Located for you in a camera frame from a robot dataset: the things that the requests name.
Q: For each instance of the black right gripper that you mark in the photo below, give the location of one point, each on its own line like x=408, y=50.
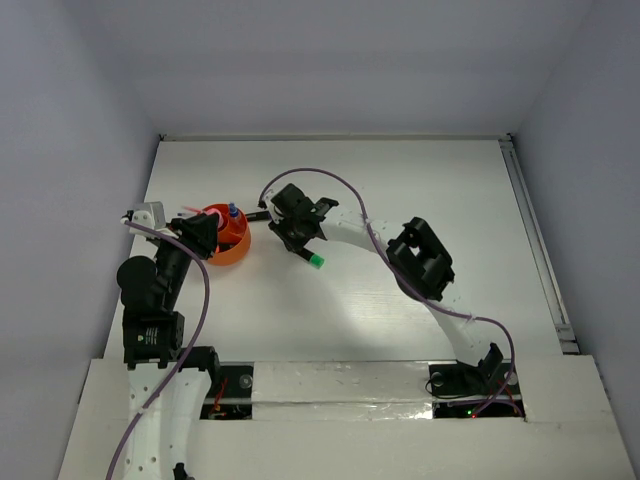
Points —
x=296, y=244

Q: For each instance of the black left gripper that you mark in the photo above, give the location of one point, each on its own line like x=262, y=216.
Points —
x=198, y=233

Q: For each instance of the pink patterned tube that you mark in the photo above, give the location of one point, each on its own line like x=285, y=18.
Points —
x=219, y=217

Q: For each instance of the red gel pen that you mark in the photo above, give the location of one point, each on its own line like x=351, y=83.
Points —
x=191, y=209

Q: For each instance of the orange round organizer container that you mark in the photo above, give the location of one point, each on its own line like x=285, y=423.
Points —
x=234, y=240

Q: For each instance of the purple cap highlighter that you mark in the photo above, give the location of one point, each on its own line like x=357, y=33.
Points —
x=258, y=216

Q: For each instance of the green cap highlighter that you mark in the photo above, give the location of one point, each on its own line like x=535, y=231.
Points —
x=313, y=259

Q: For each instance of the clear spray bottle blue cap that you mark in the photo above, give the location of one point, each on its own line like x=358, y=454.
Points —
x=234, y=213

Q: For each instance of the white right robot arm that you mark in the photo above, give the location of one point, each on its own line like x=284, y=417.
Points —
x=421, y=265

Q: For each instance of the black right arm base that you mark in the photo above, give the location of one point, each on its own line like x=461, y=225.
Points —
x=459, y=392

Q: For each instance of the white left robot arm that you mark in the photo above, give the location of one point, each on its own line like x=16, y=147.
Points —
x=168, y=375

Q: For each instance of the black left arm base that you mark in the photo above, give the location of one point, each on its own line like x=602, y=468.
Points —
x=231, y=397

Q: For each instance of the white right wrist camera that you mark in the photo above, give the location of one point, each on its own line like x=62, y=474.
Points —
x=267, y=205

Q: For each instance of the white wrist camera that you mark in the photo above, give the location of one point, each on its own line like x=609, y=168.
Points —
x=267, y=205
x=149, y=215

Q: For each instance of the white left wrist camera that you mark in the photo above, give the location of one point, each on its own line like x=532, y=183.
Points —
x=149, y=215

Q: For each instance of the aluminium rail on right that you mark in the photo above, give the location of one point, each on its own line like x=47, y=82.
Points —
x=564, y=330

